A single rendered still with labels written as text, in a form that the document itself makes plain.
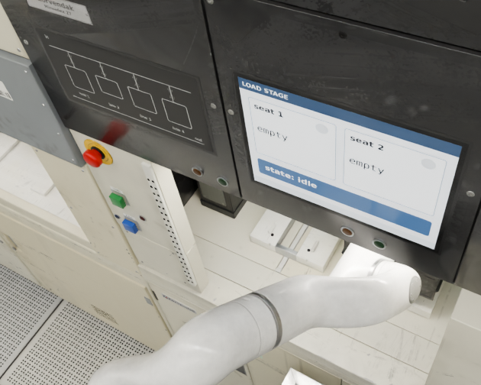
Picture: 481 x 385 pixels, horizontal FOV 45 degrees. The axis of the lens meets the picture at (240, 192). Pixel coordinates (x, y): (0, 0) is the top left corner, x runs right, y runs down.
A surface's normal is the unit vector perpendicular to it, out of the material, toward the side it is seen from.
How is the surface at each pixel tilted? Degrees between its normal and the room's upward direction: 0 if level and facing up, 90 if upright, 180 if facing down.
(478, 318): 0
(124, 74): 90
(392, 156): 90
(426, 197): 90
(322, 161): 90
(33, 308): 0
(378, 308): 54
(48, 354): 0
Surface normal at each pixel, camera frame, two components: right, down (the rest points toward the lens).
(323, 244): -0.12, -0.60
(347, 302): -0.06, 0.18
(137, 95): -0.51, 0.73
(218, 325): 0.25, -0.77
